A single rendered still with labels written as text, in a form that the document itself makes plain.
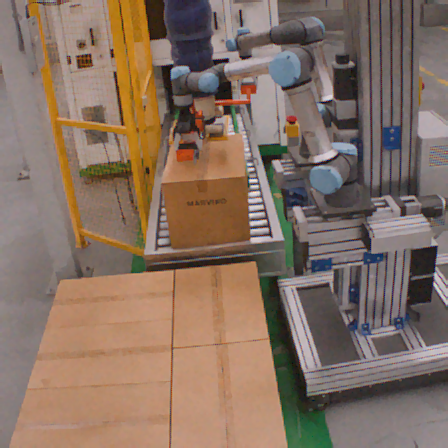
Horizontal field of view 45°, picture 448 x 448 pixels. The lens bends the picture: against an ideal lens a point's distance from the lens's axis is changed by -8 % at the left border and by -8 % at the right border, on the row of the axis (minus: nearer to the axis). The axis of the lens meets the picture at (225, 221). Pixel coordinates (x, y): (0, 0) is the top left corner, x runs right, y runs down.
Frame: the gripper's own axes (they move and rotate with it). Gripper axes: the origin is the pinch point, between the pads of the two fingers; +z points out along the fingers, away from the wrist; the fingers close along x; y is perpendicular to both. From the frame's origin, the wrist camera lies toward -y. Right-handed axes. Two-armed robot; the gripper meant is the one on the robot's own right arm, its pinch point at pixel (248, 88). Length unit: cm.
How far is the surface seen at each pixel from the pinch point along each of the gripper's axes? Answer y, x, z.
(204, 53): 38, -19, -30
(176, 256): 67, -42, 64
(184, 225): 60, -37, 51
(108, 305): 101, -72, 67
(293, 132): 7.4, 22.8, 25.7
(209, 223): 60, -25, 50
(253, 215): 24, -3, 67
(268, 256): 64, 3, 69
